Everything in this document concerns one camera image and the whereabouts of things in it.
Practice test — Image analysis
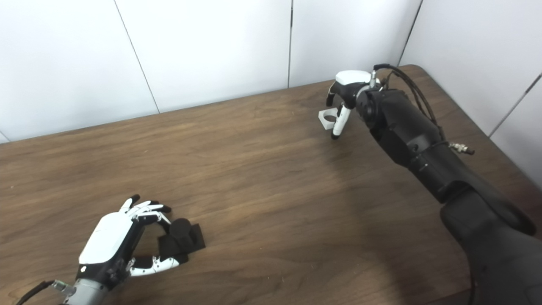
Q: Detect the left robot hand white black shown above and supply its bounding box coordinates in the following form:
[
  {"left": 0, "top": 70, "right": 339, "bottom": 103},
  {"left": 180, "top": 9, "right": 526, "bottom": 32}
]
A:
[{"left": 76, "top": 195, "right": 189, "bottom": 291}]

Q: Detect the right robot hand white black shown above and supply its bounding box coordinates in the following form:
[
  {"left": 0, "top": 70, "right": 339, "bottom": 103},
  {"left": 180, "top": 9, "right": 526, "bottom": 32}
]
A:
[{"left": 326, "top": 70, "right": 382, "bottom": 140}]

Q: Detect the white square piece with hole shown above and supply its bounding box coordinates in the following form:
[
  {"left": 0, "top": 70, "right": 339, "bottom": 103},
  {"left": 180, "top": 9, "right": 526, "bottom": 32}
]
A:
[{"left": 318, "top": 107, "right": 346, "bottom": 130}]

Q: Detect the black peg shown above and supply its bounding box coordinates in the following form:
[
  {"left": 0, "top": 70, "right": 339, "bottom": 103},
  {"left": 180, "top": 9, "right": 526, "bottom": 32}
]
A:
[{"left": 158, "top": 218, "right": 206, "bottom": 263}]

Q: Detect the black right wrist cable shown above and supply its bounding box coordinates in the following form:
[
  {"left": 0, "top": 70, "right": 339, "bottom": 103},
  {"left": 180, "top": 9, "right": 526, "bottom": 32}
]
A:
[{"left": 373, "top": 64, "right": 476, "bottom": 156}]

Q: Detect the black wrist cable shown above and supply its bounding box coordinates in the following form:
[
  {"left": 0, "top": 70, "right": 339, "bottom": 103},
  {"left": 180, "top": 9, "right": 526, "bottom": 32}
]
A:
[
  {"left": 15, "top": 280, "right": 77, "bottom": 305},
  {"left": 373, "top": 64, "right": 476, "bottom": 156}
]

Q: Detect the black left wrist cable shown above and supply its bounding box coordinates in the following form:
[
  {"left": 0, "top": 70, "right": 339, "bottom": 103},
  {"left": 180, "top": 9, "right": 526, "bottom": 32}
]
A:
[{"left": 15, "top": 280, "right": 77, "bottom": 305}]

